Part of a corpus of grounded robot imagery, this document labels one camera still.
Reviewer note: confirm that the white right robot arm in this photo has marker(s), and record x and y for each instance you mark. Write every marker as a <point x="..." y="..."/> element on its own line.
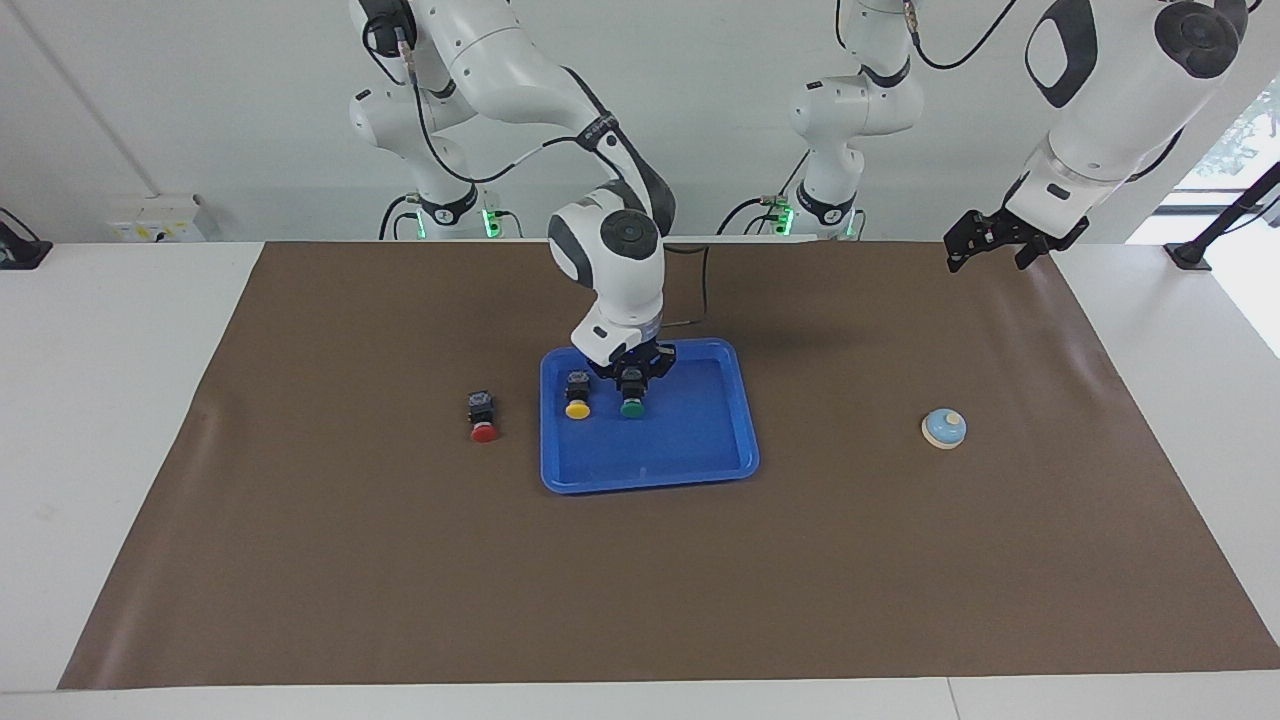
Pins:
<point x="620" y="270"/>

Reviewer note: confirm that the white wall outlet box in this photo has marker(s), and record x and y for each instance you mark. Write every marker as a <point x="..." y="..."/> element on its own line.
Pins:
<point x="155" y="220"/>

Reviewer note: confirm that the black table mount bracket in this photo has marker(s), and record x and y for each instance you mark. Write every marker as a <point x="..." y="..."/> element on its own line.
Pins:
<point x="20" y="250"/>

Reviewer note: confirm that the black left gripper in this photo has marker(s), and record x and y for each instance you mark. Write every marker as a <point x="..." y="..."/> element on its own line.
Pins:
<point x="1000" y="228"/>

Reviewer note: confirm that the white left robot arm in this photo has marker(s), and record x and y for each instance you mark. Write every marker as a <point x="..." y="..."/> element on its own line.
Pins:
<point x="1110" y="120"/>

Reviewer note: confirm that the blue plastic tray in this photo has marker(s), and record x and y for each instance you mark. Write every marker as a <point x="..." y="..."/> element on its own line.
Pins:
<point x="690" y="440"/>

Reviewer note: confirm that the black clamp stand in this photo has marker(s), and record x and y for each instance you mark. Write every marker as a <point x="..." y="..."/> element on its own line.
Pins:
<point x="1215" y="230"/>

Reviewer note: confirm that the green push button switch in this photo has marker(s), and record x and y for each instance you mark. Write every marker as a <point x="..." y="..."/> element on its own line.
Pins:
<point x="632" y="405"/>

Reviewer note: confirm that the light blue service bell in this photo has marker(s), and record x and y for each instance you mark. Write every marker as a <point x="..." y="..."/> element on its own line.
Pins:
<point x="943" y="429"/>

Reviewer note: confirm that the yellow push button switch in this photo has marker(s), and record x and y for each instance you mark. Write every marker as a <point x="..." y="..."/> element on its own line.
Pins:
<point x="577" y="398"/>

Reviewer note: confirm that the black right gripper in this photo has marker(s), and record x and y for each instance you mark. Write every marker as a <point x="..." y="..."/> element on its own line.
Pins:
<point x="635" y="358"/>

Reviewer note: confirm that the brown table mat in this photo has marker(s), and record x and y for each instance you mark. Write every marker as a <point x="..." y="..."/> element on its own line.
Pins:
<point x="640" y="580"/>

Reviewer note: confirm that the red push button switch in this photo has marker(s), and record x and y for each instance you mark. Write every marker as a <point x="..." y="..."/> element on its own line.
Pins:
<point x="484" y="418"/>

